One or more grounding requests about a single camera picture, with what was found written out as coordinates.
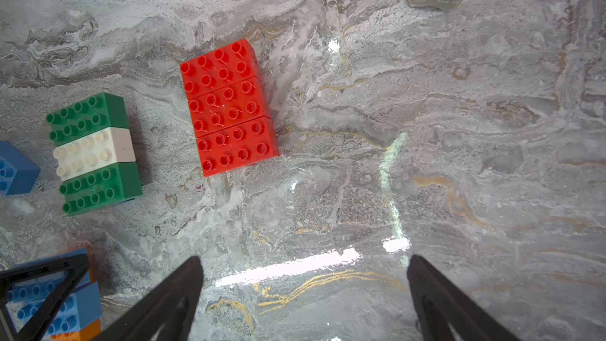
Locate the light blue small lego brick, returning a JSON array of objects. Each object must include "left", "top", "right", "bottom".
[{"left": 5, "top": 247, "right": 102, "bottom": 339}]

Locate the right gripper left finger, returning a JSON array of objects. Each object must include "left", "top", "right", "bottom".
[{"left": 96, "top": 256, "right": 204, "bottom": 340}]

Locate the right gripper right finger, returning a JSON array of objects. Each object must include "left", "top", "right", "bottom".
[{"left": 407, "top": 254, "right": 517, "bottom": 340}]

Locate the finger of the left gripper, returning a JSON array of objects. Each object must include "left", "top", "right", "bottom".
[{"left": 1, "top": 254, "right": 90, "bottom": 340}]

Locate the white lego brick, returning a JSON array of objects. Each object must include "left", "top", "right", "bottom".
[{"left": 53, "top": 127, "right": 136, "bottom": 181}]

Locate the green lego brick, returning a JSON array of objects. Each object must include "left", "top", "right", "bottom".
[
  {"left": 59, "top": 162, "right": 142, "bottom": 216},
  {"left": 46, "top": 93, "right": 129, "bottom": 147}
]

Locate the red lego brick front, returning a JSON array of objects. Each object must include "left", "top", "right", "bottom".
[{"left": 197, "top": 116, "right": 280, "bottom": 177}]

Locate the light blue large lego brick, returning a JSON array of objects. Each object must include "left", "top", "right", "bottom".
[{"left": 1, "top": 141, "right": 40, "bottom": 196}]

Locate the orange lego brick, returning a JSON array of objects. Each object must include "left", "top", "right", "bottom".
[{"left": 50, "top": 320, "right": 101, "bottom": 341}]

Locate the red lego brick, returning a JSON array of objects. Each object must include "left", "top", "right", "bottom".
[
  {"left": 179, "top": 39, "right": 261, "bottom": 100},
  {"left": 188, "top": 77, "right": 271, "bottom": 137},
  {"left": 197, "top": 116, "right": 280, "bottom": 177}
]

